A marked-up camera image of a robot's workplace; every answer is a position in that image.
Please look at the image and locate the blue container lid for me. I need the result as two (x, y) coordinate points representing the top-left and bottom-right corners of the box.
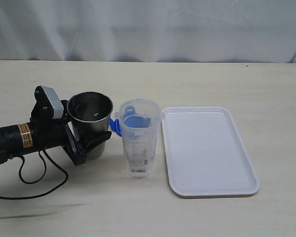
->
(109, 106), (151, 137)

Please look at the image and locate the clear plastic tall container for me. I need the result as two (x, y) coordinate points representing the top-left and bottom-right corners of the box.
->
(115, 99), (164, 178)

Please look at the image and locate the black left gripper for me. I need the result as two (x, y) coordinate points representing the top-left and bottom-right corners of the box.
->
(30, 86), (112, 167)

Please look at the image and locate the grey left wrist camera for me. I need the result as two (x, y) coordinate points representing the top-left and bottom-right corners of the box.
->
(35, 85), (64, 120)

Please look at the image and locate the white plastic tray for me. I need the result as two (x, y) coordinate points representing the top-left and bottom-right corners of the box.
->
(162, 106), (260, 198)

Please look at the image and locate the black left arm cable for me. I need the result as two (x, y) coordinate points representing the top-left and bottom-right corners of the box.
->
(0, 111), (69, 199)

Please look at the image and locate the white backdrop curtain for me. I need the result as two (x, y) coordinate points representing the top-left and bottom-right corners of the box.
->
(0, 0), (296, 63)

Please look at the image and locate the stainless steel cup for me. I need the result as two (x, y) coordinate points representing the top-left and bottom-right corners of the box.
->
(67, 91), (113, 159)

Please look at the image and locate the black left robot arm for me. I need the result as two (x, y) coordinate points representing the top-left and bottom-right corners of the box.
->
(0, 85), (112, 166)

